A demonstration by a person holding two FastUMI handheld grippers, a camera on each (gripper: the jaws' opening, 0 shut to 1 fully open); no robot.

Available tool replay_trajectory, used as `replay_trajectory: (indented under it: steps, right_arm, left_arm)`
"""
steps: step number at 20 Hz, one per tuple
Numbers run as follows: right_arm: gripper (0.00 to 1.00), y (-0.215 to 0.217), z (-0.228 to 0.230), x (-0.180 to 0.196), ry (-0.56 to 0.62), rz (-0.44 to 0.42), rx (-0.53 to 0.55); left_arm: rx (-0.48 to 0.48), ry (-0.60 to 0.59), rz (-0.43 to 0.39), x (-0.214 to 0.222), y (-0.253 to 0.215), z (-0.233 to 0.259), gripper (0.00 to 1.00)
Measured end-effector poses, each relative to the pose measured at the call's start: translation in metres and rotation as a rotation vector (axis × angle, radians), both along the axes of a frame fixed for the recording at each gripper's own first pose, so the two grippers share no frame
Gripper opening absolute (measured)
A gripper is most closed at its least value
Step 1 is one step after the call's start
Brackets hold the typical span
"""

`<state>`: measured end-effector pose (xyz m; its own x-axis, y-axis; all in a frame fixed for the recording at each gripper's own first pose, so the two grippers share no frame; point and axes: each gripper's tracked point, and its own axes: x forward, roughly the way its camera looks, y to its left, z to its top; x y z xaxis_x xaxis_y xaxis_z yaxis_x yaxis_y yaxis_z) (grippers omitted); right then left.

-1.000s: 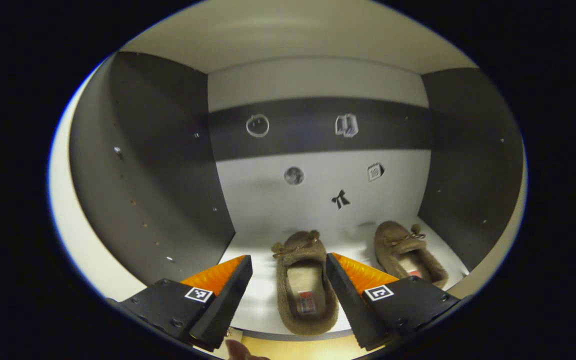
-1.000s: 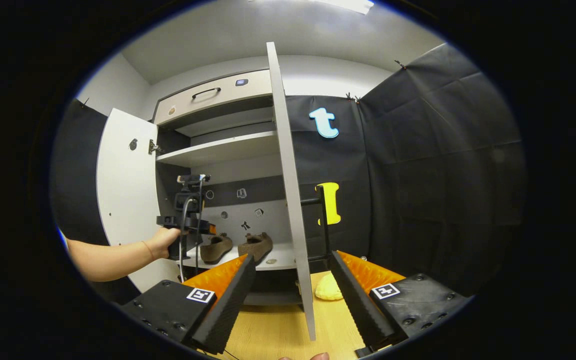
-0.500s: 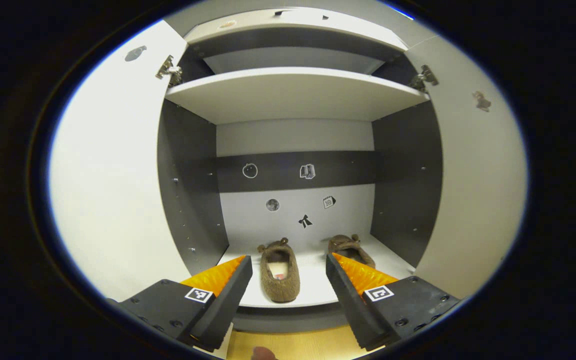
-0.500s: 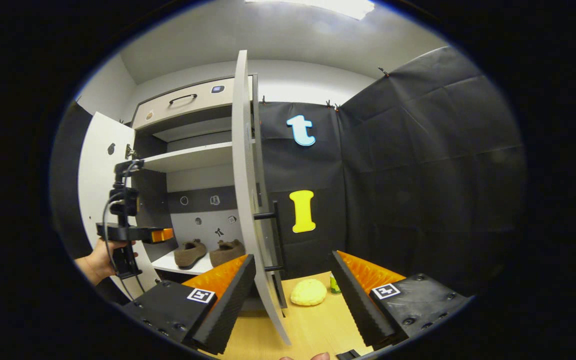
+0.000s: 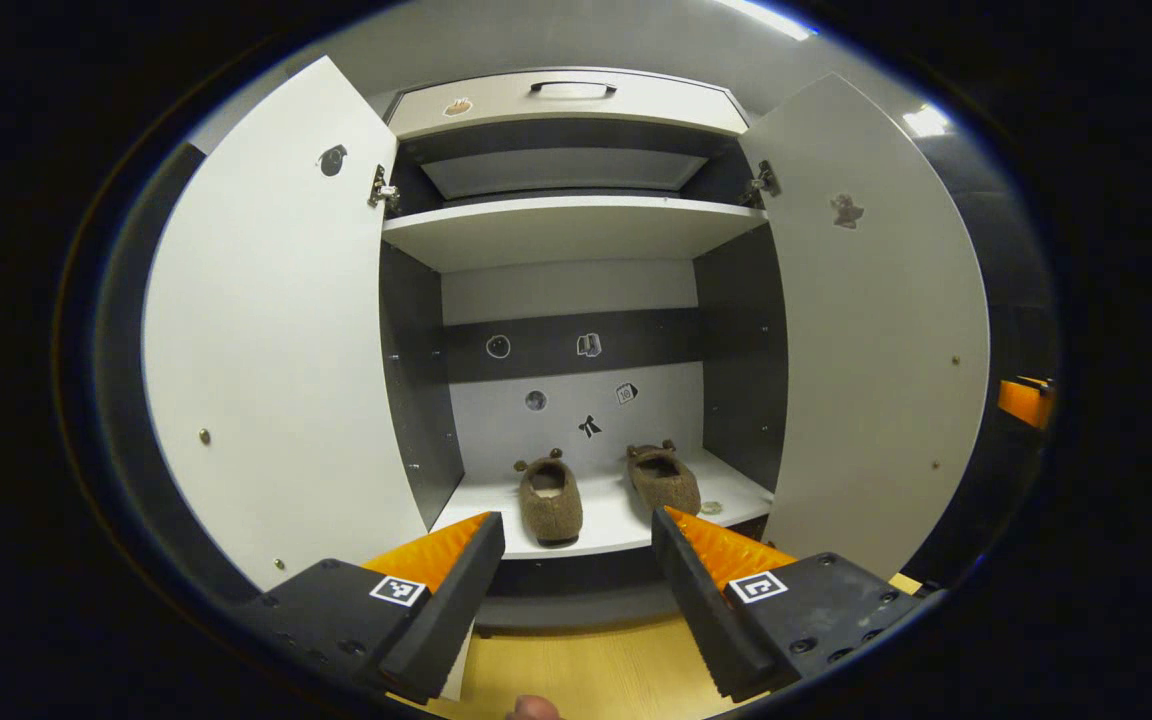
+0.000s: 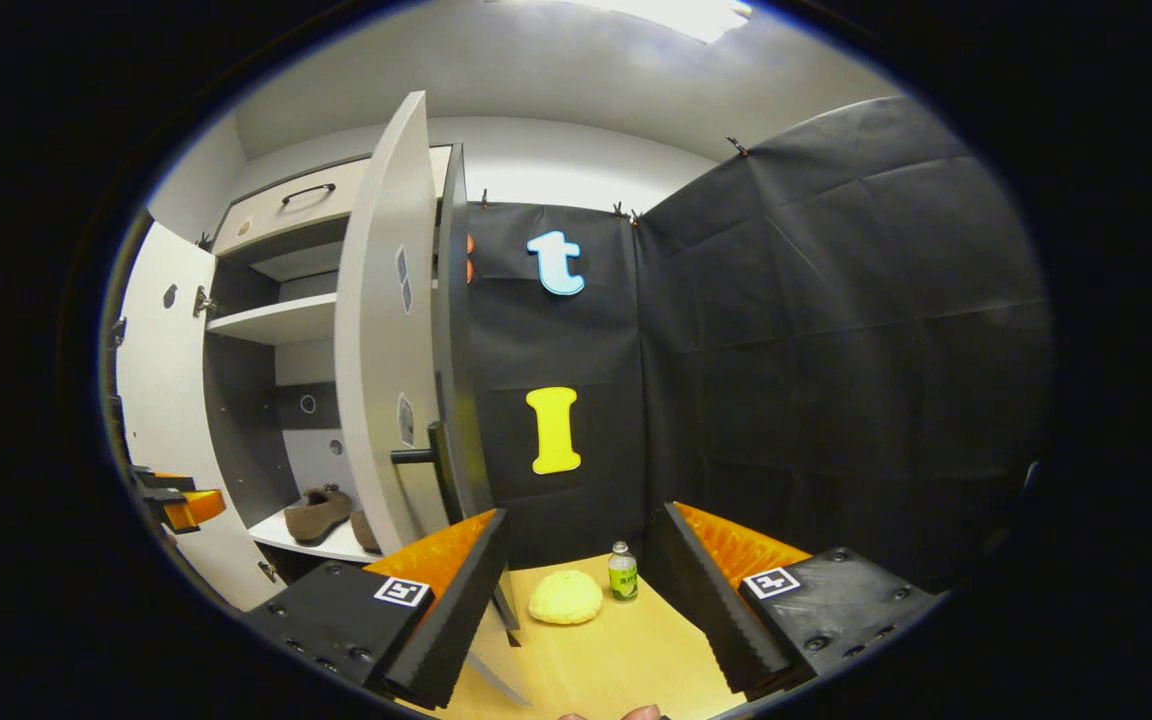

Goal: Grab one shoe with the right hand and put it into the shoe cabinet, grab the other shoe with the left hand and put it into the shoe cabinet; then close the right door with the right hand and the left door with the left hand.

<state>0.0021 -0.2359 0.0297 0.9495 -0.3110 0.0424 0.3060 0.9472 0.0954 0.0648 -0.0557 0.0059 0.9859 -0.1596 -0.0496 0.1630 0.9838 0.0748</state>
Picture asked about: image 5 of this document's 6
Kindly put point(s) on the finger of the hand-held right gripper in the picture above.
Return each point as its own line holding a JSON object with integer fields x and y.
{"x": 1024, "y": 405}

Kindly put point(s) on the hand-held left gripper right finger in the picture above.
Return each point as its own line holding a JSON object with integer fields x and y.
{"x": 694, "y": 610}

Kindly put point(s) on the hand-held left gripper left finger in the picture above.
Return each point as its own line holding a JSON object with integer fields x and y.
{"x": 458, "y": 605}

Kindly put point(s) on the brown fuzzy shoe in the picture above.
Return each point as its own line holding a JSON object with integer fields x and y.
{"x": 551, "y": 520}
{"x": 671, "y": 490}

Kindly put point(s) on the white cabinet door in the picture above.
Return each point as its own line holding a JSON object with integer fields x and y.
{"x": 276, "y": 350}
{"x": 866, "y": 350}

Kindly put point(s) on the white shoe cabinet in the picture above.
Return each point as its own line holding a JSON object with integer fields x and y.
{"x": 566, "y": 290}

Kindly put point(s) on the metal door hinge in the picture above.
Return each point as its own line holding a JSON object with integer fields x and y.
{"x": 763, "y": 183}
{"x": 381, "y": 190}

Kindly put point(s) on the black backdrop cloth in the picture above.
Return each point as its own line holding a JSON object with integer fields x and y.
{"x": 1006, "y": 300}
{"x": 121, "y": 400}

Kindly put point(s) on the small ceiling light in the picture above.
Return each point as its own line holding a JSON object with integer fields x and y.
{"x": 926, "y": 120}

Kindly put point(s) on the long ceiling light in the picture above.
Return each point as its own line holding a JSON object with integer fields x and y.
{"x": 766, "y": 18}

